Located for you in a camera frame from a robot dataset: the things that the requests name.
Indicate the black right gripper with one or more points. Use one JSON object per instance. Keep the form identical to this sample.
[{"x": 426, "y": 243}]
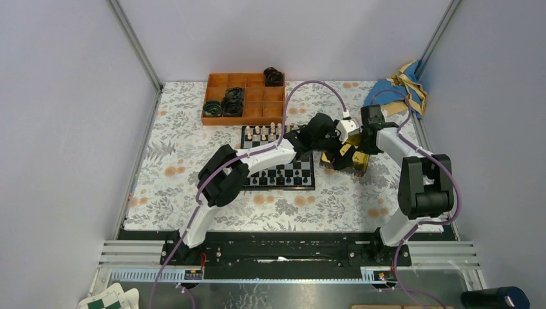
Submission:
[{"x": 369, "y": 150}]

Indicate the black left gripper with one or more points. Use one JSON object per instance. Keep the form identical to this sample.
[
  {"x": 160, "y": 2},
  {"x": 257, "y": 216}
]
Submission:
[{"x": 336, "y": 159}]

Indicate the gold tin of black pieces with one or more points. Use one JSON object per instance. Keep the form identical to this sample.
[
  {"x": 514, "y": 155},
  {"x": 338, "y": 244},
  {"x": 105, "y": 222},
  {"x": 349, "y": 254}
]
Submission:
[{"x": 348, "y": 160}]

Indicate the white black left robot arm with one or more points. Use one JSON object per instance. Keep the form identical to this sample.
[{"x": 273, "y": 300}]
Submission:
[{"x": 224, "y": 175}]

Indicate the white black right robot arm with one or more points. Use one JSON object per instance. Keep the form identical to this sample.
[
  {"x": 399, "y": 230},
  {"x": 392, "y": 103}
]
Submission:
[{"x": 425, "y": 190}]

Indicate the black silver chess board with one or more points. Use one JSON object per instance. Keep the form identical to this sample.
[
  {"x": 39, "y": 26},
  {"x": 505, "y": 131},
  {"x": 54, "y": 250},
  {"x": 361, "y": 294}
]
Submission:
[{"x": 253, "y": 136}]

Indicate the blue yellow cloth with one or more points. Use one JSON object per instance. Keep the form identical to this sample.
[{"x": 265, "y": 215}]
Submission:
[{"x": 389, "y": 93}]

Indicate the orange compartment tray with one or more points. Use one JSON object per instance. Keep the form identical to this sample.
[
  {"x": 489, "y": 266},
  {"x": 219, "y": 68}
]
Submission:
[{"x": 261, "y": 105}]

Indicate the black coil top compartment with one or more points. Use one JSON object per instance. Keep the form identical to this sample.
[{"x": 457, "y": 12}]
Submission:
[{"x": 273, "y": 77}]

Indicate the black coil compartment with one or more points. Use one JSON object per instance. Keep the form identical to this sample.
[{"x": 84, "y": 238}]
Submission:
[
  {"x": 232, "y": 102},
  {"x": 273, "y": 77}
]

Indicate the black coil middle compartment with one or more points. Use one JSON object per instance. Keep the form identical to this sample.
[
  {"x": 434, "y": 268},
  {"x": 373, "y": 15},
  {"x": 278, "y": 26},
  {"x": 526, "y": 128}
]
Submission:
[{"x": 232, "y": 102}]

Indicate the black green coil left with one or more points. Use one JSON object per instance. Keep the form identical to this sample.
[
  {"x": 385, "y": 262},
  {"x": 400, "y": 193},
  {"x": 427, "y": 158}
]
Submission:
[{"x": 212, "y": 109}]

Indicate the black cylinder bottom right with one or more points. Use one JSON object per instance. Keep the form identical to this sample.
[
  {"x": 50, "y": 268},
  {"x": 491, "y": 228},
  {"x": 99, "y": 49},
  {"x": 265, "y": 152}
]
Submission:
[{"x": 508, "y": 297}]

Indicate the green white checkered paper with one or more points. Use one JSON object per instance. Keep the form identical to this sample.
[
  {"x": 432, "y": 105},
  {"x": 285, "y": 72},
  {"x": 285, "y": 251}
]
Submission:
[{"x": 114, "y": 297}]

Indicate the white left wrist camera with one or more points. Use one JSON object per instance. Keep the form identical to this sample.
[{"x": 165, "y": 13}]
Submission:
[{"x": 346, "y": 127}]

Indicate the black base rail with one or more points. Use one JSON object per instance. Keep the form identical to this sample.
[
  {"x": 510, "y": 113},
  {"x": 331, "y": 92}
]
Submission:
[{"x": 284, "y": 255}]

